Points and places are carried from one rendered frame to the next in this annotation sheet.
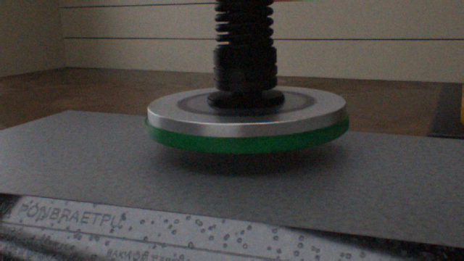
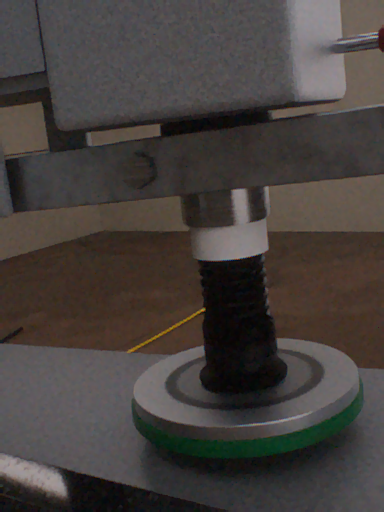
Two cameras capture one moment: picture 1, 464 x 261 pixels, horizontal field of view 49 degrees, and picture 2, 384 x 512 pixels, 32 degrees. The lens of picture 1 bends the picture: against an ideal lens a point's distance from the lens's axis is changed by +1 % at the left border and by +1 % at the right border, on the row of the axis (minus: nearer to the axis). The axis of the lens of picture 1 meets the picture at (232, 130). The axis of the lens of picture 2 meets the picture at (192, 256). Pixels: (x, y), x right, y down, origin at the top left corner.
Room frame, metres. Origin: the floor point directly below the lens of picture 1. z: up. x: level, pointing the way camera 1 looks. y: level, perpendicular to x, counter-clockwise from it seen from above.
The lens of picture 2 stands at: (1.14, 0.04, 1.12)
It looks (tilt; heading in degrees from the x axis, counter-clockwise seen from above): 11 degrees down; 189
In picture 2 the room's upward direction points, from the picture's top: 7 degrees counter-clockwise
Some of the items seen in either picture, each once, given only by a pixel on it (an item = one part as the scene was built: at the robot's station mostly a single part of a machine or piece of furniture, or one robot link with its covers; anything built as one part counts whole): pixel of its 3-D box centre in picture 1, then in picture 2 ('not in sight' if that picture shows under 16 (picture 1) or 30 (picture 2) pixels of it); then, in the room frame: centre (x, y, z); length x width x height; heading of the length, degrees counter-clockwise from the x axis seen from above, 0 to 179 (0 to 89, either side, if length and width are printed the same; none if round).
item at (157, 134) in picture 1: (246, 109); (244, 385); (0.54, -0.02, 0.87); 0.22 x 0.22 x 0.04
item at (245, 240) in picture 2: not in sight; (228, 233); (0.54, -0.02, 1.01); 0.07 x 0.07 x 0.04
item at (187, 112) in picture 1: (246, 106); (244, 381); (0.54, -0.02, 0.87); 0.21 x 0.21 x 0.01
